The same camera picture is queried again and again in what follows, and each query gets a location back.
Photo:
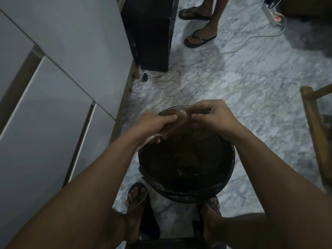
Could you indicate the person's right foot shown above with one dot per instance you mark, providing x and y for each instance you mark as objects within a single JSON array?
[{"x": 210, "y": 223}]

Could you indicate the person's left hand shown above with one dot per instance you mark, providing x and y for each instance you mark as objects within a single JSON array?
[{"x": 149, "y": 124}]

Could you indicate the person's foot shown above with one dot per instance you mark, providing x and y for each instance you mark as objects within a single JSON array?
[
  {"x": 199, "y": 9},
  {"x": 205, "y": 31},
  {"x": 210, "y": 223},
  {"x": 134, "y": 204}
]

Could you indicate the person's left thumb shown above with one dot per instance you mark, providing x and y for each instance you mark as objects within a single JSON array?
[{"x": 170, "y": 119}]

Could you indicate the black plug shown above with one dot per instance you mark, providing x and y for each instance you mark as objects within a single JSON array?
[{"x": 144, "y": 77}]

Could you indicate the wooden chair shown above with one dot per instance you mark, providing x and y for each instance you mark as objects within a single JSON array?
[{"x": 315, "y": 127}]

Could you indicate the grey cabinet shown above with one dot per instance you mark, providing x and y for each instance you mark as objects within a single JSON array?
[{"x": 51, "y": 88}]

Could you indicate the person's left forearm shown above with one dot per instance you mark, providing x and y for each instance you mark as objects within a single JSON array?
[{"x": 77, "y": 194}]

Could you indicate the dark brown pulp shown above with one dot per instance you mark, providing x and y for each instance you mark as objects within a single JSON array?
[{"x": 186, "y": 155}]

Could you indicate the white power strip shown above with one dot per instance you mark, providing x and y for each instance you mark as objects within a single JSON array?
[{"x": 271, "y": 14}]

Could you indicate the white plastic piece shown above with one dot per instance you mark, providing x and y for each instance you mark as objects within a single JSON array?
[{"x": 145, "y": 143}]

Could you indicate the black plug adapter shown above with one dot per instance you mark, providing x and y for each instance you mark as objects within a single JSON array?
[{"x": 272, "y": 2}]

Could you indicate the dark blue flip-flop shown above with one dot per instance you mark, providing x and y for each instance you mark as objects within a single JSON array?
[
  {"x": 214, "y": 204},
  {"x": 150, "y": 220}
]

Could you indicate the dark round bowl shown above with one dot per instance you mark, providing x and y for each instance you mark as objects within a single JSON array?
[{"x": 228, "y": 163}]

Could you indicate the person's right thumb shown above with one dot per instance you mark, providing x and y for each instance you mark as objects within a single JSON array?
[{"x": 199, "y": 118}]

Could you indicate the black cabinet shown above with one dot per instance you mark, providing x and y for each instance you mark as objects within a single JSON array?
[{"x": 150, "y": 31}]

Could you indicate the person's right forearm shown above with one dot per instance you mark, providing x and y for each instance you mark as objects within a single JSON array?
[{"x": 282, "y": 184}]

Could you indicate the person's left foot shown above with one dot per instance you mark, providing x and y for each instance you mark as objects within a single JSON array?
[{"x": 134, "y": 204}]

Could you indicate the dark wooden furniture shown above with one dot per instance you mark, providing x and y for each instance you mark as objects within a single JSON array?
[{"x": 306, "y": 5}]

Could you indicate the person's right hand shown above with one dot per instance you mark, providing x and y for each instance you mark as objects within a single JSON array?
[{"x": 220, "y": 119}]

